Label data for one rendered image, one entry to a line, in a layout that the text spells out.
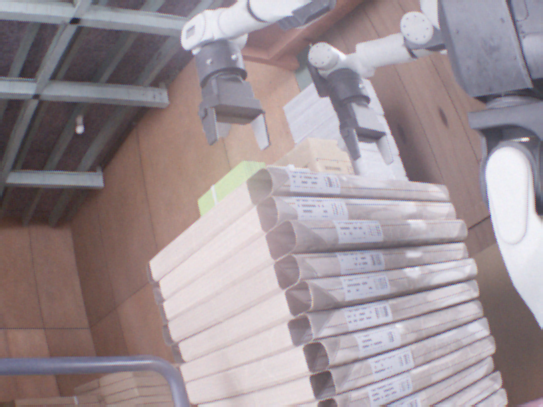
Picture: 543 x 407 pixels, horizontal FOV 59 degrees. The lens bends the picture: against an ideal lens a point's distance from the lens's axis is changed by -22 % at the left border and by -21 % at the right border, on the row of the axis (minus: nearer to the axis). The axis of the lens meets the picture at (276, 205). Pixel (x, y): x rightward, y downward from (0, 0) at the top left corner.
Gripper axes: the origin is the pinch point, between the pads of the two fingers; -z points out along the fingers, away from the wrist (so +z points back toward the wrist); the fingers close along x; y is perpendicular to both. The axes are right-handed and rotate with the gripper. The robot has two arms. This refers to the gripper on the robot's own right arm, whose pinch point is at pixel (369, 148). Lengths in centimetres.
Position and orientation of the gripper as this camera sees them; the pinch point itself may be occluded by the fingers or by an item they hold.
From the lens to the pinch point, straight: 124.5
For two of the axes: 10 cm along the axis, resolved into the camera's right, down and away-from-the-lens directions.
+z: -2.6, -9.0, 3.4
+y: 5.9, -4.2, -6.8
